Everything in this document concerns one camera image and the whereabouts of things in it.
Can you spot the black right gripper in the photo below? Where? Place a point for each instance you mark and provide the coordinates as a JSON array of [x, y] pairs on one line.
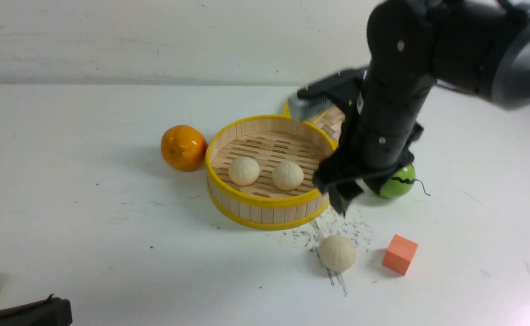
[[373, 145]]

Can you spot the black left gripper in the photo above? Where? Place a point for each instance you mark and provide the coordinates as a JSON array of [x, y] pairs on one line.
[[52, 311]]

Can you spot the white bun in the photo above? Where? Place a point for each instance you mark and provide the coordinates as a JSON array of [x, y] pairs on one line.
[[337, 253], [243, 171], [287, 175]]

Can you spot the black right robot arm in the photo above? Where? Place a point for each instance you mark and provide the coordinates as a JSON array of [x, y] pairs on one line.
[[478, 48]]

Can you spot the yellow-rimmed bamboo steamer lid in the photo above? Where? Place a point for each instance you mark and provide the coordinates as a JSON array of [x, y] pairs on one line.
[[330, 122]]

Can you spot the yellow-rimmed bamboo steamer tray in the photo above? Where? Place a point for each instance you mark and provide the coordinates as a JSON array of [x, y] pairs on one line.
[[269, 140]]

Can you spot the green toy watermelon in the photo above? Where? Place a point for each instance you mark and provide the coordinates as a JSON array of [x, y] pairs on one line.
[[400, 183]]

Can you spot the orange foam cube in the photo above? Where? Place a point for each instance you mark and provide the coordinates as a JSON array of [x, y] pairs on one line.
[[399, 254]]

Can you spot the orange toy fruit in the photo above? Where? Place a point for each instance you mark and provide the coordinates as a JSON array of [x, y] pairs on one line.
[[183, 148]]

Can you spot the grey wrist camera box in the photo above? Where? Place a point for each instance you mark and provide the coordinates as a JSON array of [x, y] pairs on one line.
[[324, 97]]

